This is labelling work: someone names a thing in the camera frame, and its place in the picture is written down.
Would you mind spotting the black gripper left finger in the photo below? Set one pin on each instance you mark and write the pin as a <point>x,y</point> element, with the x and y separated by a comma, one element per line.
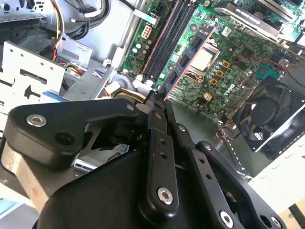
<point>59,124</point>

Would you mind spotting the blue RAM stick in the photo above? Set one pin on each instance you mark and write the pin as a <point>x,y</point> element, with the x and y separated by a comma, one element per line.
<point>188,59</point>

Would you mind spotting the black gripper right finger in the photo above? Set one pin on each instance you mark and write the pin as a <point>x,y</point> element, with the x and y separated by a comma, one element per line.
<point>202,162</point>

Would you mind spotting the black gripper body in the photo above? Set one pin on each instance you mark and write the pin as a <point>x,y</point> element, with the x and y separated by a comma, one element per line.
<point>100,202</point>

